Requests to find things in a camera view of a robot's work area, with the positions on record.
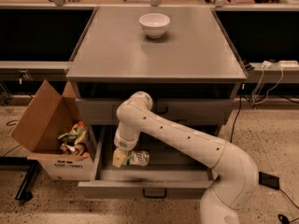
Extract black metal floor stand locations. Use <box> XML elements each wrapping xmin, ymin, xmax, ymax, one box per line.
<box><xmin>0</xmin><ymin>156</ymin><xmax>40</xmax><ymax>203</ymax></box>

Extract black power cable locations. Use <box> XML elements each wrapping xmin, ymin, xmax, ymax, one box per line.
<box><xmin>229</xmin><ymin>93</ymin><xmax>299</xmax><ymax>224</ymax></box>

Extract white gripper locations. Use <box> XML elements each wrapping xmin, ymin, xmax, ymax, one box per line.
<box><xmin>112</xmin><ymin>132</ymin><xmax>139</xmax><ymax>168</ymax></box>

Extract white power strip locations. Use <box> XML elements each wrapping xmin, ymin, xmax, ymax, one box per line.
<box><xmin>278</xmin><ymin>61</ymin><xmax>299</xmax><ymax>68</ymax></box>

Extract black power adapter brick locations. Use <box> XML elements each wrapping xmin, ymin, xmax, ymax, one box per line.
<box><xmin>259</xmin><ymin>172</ymin><xmax>280</xmax><ymax>190</ymax></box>

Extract brown cardboard box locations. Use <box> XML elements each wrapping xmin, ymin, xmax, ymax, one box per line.
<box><xmin>10</xmin><ymin>80</ymin><xmax>93</xmax><ymax>180</ymax></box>

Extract silver 7up soda can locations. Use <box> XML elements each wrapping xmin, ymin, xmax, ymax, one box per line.
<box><xmin>123</xmin><ymin>150</ymin><xmax>150</xmax><ymax>167</ymax></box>

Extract grey metal drawer cabinet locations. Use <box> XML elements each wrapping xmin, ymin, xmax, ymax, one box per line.
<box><xmin>65</xmin><ymin>6</ymin><xmax>248</xmax><ymax>201</ymax></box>

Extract closed upper grey drawer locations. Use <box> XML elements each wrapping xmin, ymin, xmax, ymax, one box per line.
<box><xmin>76</xmin><ymin>98</ymin><xmax>233</xmax><ymax>126</ymax></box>

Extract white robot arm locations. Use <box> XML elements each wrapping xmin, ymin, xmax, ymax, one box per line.
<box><xmin>113</xmin><ymin>91</ymin><xmax>259</xmax><ymax>224</ymax></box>

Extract open lower grey drawer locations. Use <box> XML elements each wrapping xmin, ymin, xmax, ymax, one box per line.
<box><xmin>78</xmin><ymin>126</ymin><xmax>216</xmax><ymax>199</ymax></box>

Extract crumpled snack bags in box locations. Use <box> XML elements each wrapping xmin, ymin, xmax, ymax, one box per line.
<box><xmin>58</xmin><ymin>121</ymin><xmax>88</xmax><ymax>156</ymax></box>

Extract white ceramic bowl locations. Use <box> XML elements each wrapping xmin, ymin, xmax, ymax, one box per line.
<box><xmin>139</xmin><ymin>13</ymin><xmax>171</xmax><ymax>38</ymax></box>

